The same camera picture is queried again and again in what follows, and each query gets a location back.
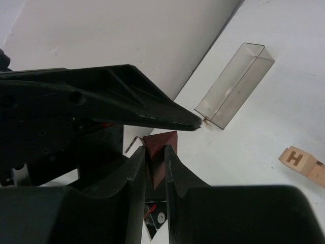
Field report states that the wood cube letter H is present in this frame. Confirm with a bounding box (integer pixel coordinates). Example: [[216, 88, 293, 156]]
[[279, 146, 317, 177]]

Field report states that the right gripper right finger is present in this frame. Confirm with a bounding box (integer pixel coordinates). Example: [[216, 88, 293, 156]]
[[165, 145, 319, 243]]

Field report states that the dark red triangular block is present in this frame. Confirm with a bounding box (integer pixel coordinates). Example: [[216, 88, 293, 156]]
[[143, 131, 178, 189]]

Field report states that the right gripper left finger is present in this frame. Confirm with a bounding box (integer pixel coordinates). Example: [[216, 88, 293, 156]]
[[1, 146, 146, 243]]

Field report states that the clear plastic box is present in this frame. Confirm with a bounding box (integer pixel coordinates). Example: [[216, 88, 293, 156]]
[[195, 43, 275, 130]]

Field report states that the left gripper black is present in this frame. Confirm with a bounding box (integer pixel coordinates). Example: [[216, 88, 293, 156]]
[[1, 65, 201, 188]]

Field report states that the plain light wood block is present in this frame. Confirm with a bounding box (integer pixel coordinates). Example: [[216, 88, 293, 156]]
[[307, 161, 325, 188]]

